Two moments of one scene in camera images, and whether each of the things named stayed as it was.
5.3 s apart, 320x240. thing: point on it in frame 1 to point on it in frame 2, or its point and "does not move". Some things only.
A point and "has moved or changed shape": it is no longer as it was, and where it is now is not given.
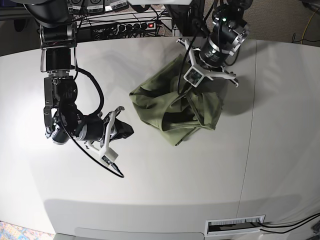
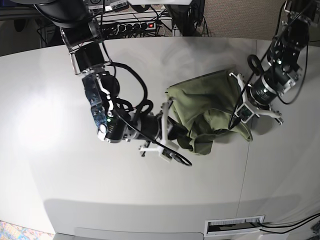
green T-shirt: [164, 102] has moved or changed shape
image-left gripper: [94, 130] to [152, 128]
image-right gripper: [224, 40] to [259, 95]
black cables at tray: [312, 216] does not move
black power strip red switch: [136, 26] does not move
